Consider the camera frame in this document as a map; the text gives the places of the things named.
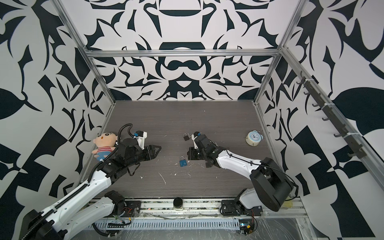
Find small blue alarm clock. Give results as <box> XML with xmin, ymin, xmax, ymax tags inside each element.
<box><xmin>245</xmin><ymin>130</ymin><xmax>264</xmax><ymax>147</ymax></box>

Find plush doll striped shirt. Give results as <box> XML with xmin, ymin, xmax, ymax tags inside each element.
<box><xmin>92</xmin><ymin>133</ymin><xmax>118</xmax><ymax>162</ymax></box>

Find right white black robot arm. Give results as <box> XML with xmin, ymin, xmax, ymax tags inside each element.
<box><xmin>188</xmin><ymin>132</ymin><xmax>297</xmax><ymax>216</ymax></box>

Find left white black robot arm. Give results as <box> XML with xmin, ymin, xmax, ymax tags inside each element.
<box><xmin>20</xmin><ymin>134</ymin><xmax>162</xmax><ymax>240</ymax></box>

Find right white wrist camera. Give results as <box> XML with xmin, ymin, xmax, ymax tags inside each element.
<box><xmin>191</xmin><ymin>131</ymin><xmax>201</xmax><ymax>150</ymax></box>

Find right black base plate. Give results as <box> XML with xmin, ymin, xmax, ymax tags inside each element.
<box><xmin>219</xmin><ymin>189</ymin><xmax>263</xmax><ymax>217</ymax></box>

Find black round knob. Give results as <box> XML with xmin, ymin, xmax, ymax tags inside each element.
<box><xmin>173</xmin><ymin>197</ymin><xmax>184</xmax><ymax>211</ymax></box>

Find green circuit board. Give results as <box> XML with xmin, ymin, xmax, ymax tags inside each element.
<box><xmin>239</xmin><ymin>218</ymin><xmax>258</xmax><ymax>236</ymax></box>

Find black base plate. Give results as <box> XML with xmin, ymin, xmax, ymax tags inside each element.
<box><xmin>219</xmin><ymin>189</ymin><xmax>263</xmax><ymax>217</ymax></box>
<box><xmin>106</xmin><ymin>200</ymin><xmax>142</xmax><ymax>218</ymax></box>

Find blue padlock with key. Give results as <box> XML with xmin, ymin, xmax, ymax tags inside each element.
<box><xmin>179</xmin><ymin>156</ymin><xmax>188</xmax><ymax>167</ymax></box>

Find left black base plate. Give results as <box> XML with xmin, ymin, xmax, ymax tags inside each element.
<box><xmin>106</xmin><ymin>200</ymin><xmax>142</xmax><ymax>218</ymax></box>

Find yellow green tin box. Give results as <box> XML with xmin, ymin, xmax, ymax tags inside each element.
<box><xmin>282</xmin><ymin>200</ymin><xmax>294</xmax><ymax>208</ymax></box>

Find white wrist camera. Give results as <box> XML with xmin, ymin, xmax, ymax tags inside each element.
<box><xmin>134</xmin><ymin>131</ymin><xmax>148</xmax><ymax>150</ymax></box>
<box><xmin>191</xmin><ymin>131</ymin><xmax>201</xmax><ymax>150</ymax></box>

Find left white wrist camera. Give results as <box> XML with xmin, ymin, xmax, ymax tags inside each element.
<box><xmin>134</xmin><ymin>131</ymin><xmax>148</xmax><ymax>150</ymax></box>

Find black padlock with key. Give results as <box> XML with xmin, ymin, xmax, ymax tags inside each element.
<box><xmin>183</xmin><ymin>133</ymin><xmax>191</xmax><ymax>141</ymax></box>

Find wall hook rail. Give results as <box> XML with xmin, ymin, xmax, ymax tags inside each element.
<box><xmin>298</xmin><ymin>76</ymin><xmax>371</xmax><ymax>159</ymax></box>

